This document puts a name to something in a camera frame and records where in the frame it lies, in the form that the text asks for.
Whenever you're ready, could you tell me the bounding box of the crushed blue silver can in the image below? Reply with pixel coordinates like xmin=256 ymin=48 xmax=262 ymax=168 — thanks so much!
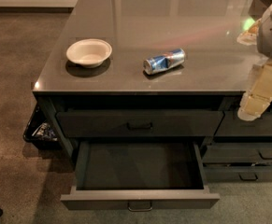
xmin=143 ymin=49 xmax=186 ymax=75

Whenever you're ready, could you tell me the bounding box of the white paper bowl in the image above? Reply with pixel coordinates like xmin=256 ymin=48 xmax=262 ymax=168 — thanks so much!
xmin=66 ymin=39 xmax=112 ymax=68

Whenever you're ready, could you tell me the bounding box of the black bin with trash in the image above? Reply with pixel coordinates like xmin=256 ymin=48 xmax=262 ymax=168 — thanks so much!
xmin=23 ymin=105 xmax=61 ymax=150

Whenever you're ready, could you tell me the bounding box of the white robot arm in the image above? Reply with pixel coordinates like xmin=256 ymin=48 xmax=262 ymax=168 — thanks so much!
xmin=237 ymin=3 xmax=272 ymax=121

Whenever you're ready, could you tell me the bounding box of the grey counter cabinet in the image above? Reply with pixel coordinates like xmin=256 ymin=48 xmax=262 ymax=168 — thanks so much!
xmin=34 ymin=0 xmax=272 ymax=189

